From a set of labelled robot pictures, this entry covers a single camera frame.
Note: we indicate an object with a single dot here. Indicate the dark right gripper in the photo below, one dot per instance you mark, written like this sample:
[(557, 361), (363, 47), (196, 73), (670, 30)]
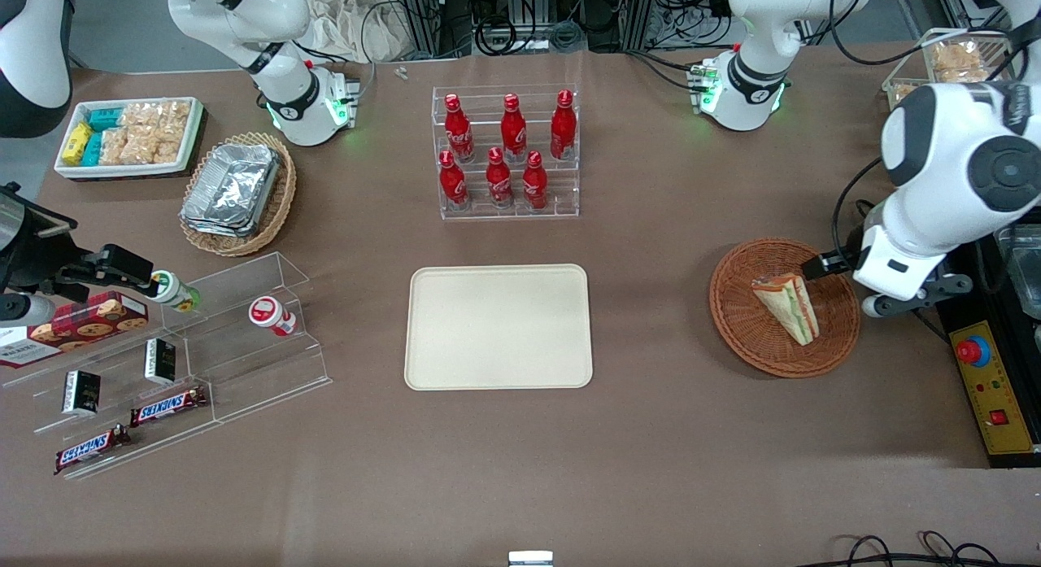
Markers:
[(37, 262)]

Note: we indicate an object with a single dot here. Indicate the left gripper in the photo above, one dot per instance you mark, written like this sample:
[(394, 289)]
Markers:
[(831, 263)]

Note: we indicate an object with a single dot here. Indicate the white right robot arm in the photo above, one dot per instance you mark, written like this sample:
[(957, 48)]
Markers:
[(211, 6)]

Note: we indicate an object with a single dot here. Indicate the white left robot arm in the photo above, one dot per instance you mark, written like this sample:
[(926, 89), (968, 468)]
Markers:
[(935, 144)]

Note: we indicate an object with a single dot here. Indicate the triangular wrapped sandwich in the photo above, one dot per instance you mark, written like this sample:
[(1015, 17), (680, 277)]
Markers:
[(789, 307)]

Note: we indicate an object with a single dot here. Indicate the brown round wicker basket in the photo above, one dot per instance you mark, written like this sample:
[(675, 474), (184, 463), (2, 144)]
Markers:
[(748, 323)]

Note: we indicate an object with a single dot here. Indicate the tan oval wicker basket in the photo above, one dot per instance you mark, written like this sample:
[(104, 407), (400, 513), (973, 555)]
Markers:
[(280, 201)]

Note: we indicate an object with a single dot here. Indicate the beige rectangular tray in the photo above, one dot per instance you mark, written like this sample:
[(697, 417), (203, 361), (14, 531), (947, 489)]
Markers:
[(498, 327)]

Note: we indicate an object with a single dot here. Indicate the red tartan cookie box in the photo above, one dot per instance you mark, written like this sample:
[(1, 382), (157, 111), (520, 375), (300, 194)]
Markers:
[(81, 327)]

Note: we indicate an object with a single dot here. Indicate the green sunflower yogurt cup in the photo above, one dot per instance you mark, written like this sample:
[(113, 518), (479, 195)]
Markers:
[(175, 292)]

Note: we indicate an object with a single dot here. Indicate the small black white box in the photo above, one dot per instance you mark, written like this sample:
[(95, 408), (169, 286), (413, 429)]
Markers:
[(160, 361), (81, 392)]

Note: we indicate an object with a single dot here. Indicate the white rectangular snack bin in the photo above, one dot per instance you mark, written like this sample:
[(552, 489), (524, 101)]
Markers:
[(130, 171)]

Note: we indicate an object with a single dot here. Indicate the teal snack packet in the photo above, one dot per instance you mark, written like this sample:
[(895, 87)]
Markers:
[(92, 150), (106, 119)]

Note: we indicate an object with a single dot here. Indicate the clear rice cracker bag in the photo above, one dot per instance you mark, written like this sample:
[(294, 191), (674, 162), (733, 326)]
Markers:
[(141, 115), (153, 150), (175, 118), (114, 146)]

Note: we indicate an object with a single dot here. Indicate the yellow snack packet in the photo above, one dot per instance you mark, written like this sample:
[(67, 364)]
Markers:
[(77, 144)]

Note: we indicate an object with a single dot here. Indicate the Snickers chocolate bar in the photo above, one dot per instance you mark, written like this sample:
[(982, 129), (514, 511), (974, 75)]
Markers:
[(92, 451), (168, 406)]

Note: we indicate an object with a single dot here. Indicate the stacked aluminium foil containers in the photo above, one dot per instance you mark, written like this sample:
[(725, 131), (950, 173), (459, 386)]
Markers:
[(232, 189)]

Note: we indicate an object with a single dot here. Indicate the red emergency stop button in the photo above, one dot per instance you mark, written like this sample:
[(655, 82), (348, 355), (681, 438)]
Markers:
[(973, 351)]

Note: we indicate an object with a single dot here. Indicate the clear acrylic stepped shelf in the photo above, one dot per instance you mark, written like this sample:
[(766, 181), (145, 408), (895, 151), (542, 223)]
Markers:
[(244, 372)]

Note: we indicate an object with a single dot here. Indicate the clear plastic snack container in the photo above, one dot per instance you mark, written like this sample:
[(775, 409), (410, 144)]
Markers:
[(901, 91), (960, 58)]

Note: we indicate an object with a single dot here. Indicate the red white yogurt cup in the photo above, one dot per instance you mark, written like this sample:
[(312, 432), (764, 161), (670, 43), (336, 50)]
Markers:
[(271, 315)]

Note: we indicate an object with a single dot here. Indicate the empty clear plastic box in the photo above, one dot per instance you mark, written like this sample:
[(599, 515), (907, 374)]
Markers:
[(1023, 262)]

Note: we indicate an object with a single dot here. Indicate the black yellow control box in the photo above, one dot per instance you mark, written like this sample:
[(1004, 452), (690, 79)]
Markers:
[(996, 396)]

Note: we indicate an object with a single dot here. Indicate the clear acrylic bottle rack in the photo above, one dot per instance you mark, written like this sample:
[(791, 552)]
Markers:
[(561, 189)]

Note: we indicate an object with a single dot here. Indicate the red cola bottle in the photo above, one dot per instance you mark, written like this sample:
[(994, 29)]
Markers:
[(563, 128), (498, 179), (512, 132), (452, 183), (458, 132), (534, 183)]

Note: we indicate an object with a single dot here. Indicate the beige crumpled cloth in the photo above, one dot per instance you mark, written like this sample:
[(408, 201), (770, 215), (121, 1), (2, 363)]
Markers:
[(350, 26)]

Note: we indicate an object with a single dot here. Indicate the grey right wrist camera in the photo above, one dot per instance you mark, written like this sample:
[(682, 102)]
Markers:
[(24, 308)]

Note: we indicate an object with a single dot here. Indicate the aluminium frame profile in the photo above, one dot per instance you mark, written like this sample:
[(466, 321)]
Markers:
[(423, 18), (641, 14)]

